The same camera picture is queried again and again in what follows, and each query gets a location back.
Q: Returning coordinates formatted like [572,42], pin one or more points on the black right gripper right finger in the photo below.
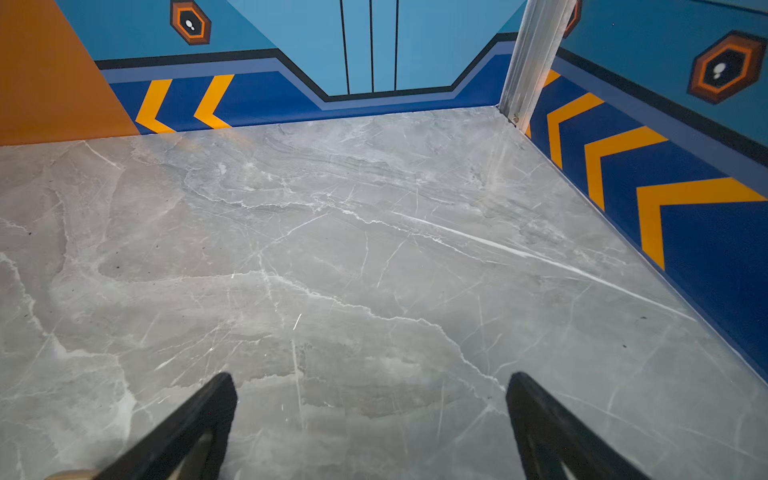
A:
[553,443]

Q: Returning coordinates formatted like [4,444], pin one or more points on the aluminium corner post right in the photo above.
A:
[543,26]

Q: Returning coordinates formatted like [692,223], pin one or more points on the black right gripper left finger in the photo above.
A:
[190,443]

